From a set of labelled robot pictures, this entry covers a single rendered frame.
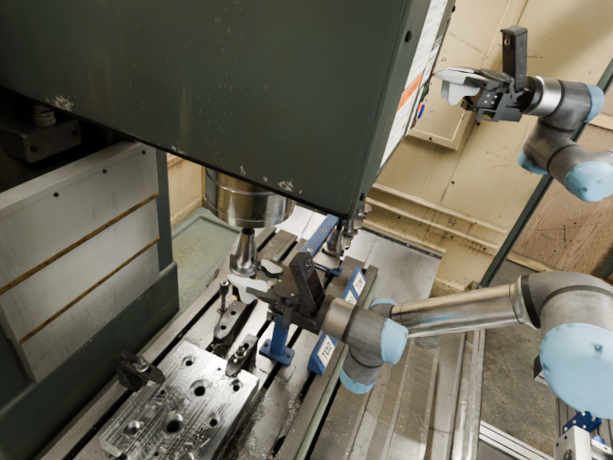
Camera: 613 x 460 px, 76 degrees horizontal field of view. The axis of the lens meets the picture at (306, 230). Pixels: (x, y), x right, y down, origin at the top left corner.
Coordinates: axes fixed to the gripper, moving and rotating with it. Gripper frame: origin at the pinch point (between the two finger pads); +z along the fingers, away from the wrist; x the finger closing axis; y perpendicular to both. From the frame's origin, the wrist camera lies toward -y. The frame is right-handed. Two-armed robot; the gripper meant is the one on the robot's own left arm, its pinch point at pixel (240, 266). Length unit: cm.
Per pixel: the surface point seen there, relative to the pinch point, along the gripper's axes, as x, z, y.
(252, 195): -7.1, -4.7, -22.7
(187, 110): -12.5, 2.9, -35.4
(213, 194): -7.5, 1.9, -20.4
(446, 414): 39, -63, 67
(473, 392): 42, -67, 54
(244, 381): -1.7, -4.8, 35.7
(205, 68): -12.5, 0.2, -41.3
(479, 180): 100, -46, 8
